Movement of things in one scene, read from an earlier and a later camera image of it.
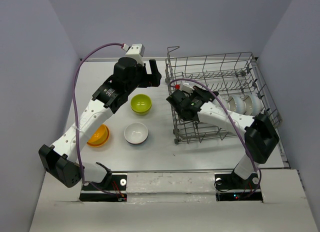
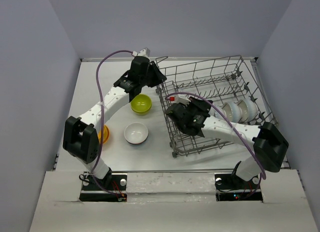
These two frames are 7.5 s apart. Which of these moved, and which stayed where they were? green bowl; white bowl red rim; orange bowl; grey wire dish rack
Moved: grey wire dish rack
Stayed: white bowl red rim; green bowl; orange bowl
